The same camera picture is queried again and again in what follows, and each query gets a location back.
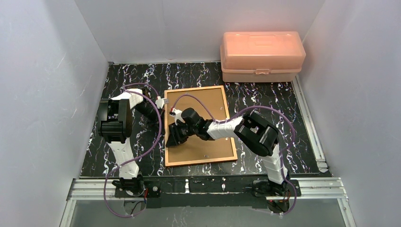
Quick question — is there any wooden picture frame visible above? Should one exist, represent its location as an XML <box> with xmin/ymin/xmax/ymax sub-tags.
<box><xmin>164</xmin><ymin>86</ymin><xmax>240</xmax><ymax>167</ymax></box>

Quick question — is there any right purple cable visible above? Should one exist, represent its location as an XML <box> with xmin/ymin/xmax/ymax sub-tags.
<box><xmin>171</xmin><ymin>94</ymin><xmax>298</xmax><ymax>217</ymax></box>

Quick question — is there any brown backing board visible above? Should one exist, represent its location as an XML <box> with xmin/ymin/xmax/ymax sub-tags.
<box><xmin>164</xmin><ymin>86</ymin><xmax>238</xmax><ymax>167</ymax></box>

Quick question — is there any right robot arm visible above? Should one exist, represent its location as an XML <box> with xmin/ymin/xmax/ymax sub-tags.
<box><xmin>166</xmin><ymin>108</ymin><xmax>291</xmax><ymax>200</ymax></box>

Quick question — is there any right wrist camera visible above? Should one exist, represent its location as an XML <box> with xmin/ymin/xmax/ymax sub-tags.
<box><xmin>169</xmin><ymin>108</ymin><xmax>185</xmax><ymax>125</ymax></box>

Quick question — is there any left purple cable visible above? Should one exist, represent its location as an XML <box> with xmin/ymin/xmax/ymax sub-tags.
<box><xmin>103</xmin><ymin>82</ymin><xmax>164</xmax><ymax>218</ymax></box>

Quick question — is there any purple cable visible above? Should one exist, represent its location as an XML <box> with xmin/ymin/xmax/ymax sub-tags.
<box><xmin>103</xmin><ymin>82</ymin><xmax>164</xmax><ymax>218</ymax></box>
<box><xmin>171</xmin><ymin>94</ymin><xmax>298</xmax><ymax>217</ymax></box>

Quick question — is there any pink plastic storage box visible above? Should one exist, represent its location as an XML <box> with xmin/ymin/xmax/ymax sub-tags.
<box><xmin>220</xmin><ymin>31</ymin><xmax>306</xmax><ymax>83</ymax></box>

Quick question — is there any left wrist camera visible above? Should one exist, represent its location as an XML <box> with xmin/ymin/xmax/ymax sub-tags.
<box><xmin>155</xmin><ymin>96</ymin><xmax>169</xmax><ymax>109</ymax></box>

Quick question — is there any aluminium rail base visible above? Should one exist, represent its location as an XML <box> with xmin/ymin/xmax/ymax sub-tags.
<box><xmin>67</xmin><ymin>175</ymin><xmax>348</xmax><ymax>201</ymax></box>

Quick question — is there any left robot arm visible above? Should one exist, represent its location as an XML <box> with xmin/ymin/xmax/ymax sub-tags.
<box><xmin>97</xmin><ymin>88</ymin><xmax>165</xmax><ymax>197</ymax></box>

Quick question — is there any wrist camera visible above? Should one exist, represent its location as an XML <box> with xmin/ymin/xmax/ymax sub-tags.
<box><xmin>155</xmin><ymin>96</ymin><xmax>169</xmax><ymax>109</ymax></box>
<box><xmin>169</xmin><ymin>108</ymin><xmax>185</xmax><ymax>125</ymax></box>

